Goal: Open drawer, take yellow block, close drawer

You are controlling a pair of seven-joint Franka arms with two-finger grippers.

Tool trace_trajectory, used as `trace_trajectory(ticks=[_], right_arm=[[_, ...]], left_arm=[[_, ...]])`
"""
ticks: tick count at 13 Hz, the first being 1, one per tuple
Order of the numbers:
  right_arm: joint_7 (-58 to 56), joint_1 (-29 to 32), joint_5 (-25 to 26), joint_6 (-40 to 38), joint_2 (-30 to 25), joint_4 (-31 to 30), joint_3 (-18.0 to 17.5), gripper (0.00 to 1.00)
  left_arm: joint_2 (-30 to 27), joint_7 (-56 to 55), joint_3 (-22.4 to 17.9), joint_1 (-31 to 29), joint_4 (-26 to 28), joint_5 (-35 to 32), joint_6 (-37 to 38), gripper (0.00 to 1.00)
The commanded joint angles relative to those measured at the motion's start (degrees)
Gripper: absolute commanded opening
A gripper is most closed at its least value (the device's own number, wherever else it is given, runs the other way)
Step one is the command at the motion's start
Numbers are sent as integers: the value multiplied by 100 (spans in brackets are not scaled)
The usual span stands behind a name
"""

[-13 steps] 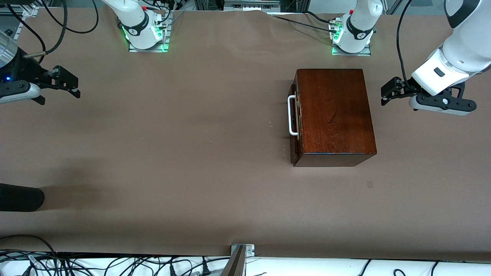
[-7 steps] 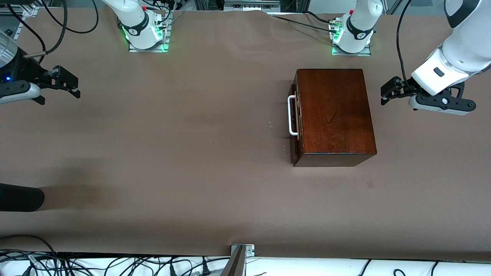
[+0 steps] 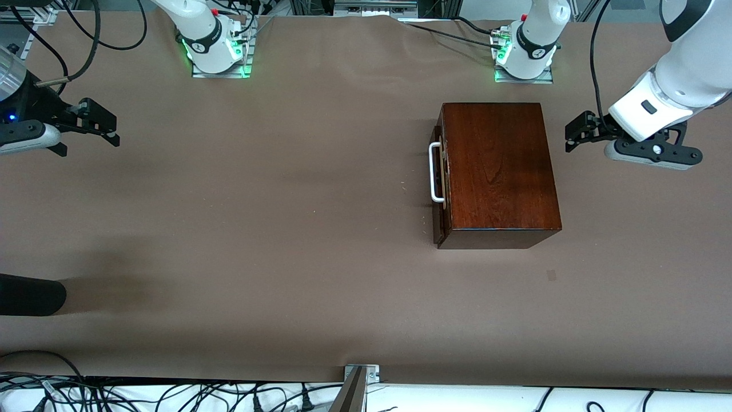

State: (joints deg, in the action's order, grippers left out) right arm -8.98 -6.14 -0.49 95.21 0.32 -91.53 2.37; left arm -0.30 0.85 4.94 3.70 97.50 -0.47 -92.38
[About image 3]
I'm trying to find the black ribbed cylinder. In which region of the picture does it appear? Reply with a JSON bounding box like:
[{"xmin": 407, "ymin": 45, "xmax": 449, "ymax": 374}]
[{"xmin": 0, "ymin": 274, "xmax": 67, "ymax": 316}]

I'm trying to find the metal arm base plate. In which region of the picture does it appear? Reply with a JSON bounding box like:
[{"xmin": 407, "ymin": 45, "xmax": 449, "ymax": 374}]
[
  {"xmin": 494, "ymin": 29, "xmax": 555, "ymax": 85},
  {"xmin": 191, "ymin": 17, "xmax": 254, "ymax": 80}
]

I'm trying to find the aluminium frame with sockets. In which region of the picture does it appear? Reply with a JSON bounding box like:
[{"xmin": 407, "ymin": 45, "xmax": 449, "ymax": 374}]
[{"xmin": 289, "ymin": 0, "xmax": 459, "ymax": 18}]

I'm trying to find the black base connector cable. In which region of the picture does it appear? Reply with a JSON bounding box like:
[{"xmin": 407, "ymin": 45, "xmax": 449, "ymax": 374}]
[{"xmin": 399, "ymin": 16, "xmax": 505, "ymax": 45}]

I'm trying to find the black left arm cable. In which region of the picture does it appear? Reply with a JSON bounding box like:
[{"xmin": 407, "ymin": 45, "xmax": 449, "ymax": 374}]
[{"xmin": 590, "ymin": 0, "xmax": 614, "ymax": 118}]

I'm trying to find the aluminium frame rail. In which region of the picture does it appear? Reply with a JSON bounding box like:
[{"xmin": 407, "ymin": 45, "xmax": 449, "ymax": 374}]
[{"xmin": 0, "ymin": 0, "xmax": 58, "ymax": 59}]

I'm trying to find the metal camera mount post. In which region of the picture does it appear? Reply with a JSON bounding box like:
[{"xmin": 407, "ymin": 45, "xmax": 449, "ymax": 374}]
[{"xmin": 329, "ymin": 364, "xmax": 381, "ymax": 412}]

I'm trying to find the thin black looped cable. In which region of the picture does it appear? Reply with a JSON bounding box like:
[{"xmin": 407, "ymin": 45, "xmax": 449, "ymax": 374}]
[{"xmin": 0, "ymin": 350, "xmax": 86, "ymax": 390}]

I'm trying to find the dark brown wooden cabinet box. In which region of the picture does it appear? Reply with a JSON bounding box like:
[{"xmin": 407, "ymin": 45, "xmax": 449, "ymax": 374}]
[{"xmin": 433, "ymin": 102, "xmax": 563, "ymax": 250}]

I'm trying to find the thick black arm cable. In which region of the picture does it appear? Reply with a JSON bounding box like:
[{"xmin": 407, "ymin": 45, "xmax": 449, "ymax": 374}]
[{"xmin": 9, "ymin": 0, "xmax": 102, "ymax": 88}]

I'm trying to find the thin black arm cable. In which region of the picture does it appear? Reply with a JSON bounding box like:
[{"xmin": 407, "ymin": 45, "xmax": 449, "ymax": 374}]
[{"xmin": 96, "ymin": 0, "xmax": 148, "ymax": 52}]

